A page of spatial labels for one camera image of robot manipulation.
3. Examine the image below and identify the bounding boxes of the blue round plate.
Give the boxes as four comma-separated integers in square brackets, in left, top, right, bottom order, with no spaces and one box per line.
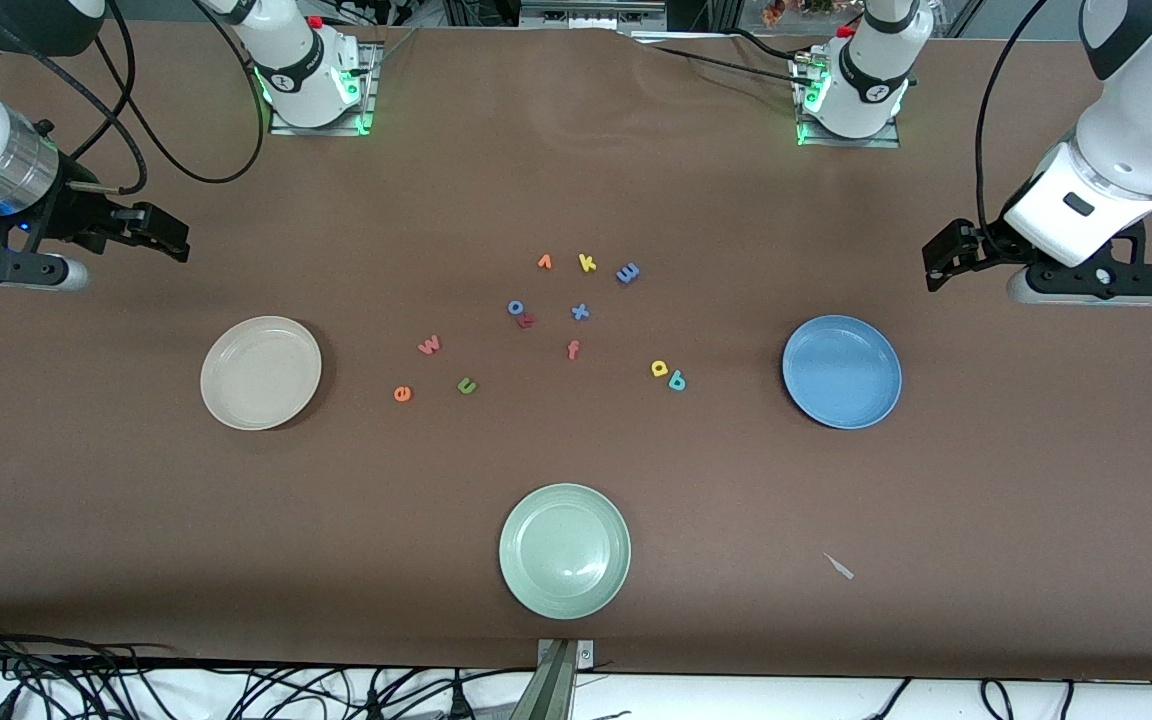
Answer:
[782,315,903,431]

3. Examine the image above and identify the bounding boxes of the beige round plate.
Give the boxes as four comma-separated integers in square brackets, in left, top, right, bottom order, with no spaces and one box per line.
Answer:
[200,316,323,432]

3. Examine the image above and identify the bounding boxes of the brown table cover sheet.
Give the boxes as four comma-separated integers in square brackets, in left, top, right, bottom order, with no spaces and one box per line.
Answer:
[0,20,1152,683]

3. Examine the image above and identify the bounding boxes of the dried orange flowers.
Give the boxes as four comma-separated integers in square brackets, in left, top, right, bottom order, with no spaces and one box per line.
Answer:
[761,0,837,26]

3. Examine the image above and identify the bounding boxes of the pale green round plate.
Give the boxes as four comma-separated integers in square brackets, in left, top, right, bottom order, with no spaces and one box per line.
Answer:
[498,483,632,621]

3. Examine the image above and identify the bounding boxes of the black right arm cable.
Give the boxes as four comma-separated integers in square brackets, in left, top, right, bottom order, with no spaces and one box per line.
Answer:
[31,0,267,196]

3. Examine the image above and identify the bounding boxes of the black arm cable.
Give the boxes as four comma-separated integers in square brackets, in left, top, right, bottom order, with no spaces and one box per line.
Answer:
[972,0,1052,251]
[31,0,267,196]

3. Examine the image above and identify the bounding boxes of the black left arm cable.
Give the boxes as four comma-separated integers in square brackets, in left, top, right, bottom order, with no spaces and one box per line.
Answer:
[972,0,1052,251]

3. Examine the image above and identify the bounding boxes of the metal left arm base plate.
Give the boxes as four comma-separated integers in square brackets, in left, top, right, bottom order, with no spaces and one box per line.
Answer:
[791,50,902,149]

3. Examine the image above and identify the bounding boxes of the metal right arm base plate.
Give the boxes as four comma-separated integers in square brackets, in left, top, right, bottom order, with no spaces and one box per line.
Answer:
[268,40,382,138]

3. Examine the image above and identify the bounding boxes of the black base power cable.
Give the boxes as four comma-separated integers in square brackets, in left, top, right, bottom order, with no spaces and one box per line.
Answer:
[636,40,817,91]

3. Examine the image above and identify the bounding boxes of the black floor cable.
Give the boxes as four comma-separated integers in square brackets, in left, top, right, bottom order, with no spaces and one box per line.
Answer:
[866,678,1077,720]

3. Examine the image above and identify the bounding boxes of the aluminium frame structure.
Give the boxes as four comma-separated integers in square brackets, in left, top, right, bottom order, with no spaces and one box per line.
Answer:
[441,0,742,33]

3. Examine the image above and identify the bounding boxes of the black cable bundle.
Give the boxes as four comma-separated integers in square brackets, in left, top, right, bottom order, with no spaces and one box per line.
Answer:
[0,615,537,720]

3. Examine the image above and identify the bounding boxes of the metal table edge bracket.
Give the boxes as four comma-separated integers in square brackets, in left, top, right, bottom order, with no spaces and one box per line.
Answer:
[511,638,595,720]

